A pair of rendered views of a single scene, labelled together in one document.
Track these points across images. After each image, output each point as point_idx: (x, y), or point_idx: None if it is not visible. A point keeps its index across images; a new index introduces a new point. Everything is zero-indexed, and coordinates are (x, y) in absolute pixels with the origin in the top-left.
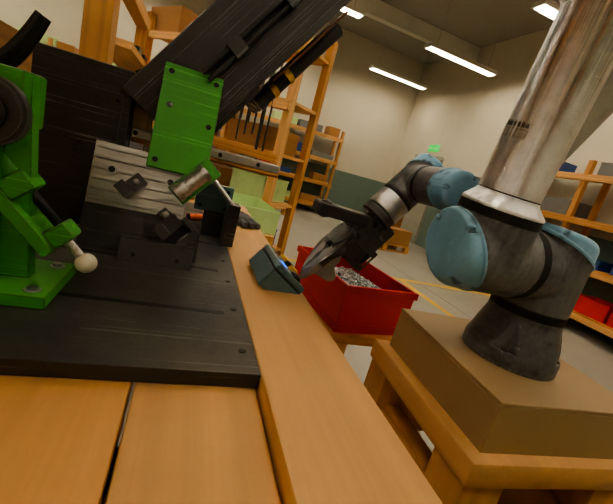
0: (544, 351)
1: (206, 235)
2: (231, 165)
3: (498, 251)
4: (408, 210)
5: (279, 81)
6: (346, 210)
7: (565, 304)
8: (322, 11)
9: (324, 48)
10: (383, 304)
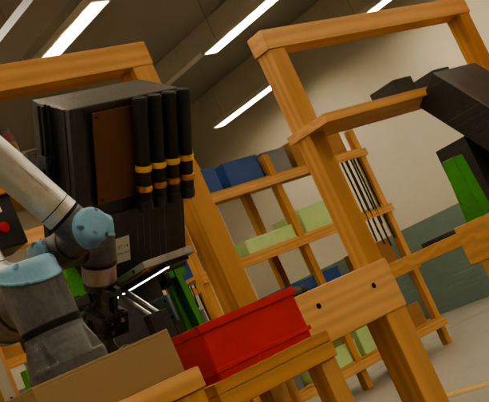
0: (28, 364)
1: None
2: (124, 285)
3: None
4: (94, 269)
5: (137, 180)
6: (76, 299)
7: (17, 322)
8: (65, 145)
9: (139, 124)
10: (179, 355)
